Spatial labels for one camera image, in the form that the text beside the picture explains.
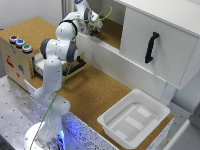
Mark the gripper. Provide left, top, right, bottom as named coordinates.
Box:
left=87, top=11, right=102, bottom=32

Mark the white cabinet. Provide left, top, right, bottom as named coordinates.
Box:
left=61, top=0, right=200, bottom=108

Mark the wooden drawer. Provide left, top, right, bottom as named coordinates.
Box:
left=31, top=54, right=87, bottom=81

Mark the green button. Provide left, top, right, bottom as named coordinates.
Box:
left=21, top=43, right=34, bottom=54

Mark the blue button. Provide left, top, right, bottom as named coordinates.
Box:
left=15, top=38, right=26, bottom=49

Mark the white sliding door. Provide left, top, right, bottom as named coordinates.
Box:
left=119, top=6, right=200, bottom=90

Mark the red button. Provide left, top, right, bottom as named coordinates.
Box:
left=9, top=34, right=20, bottom=45

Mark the wooden drawer box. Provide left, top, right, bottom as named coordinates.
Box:
left=0, top=16, right=67, bottom=92

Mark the white plastic box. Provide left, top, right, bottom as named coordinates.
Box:
left=96, top=88, right=172, bottom=150

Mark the black drawer handle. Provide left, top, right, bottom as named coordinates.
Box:
left=66, top=57, right=87, bottom=77

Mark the black door handle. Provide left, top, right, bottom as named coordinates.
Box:
left=144, top=31, right=161, bottom=65

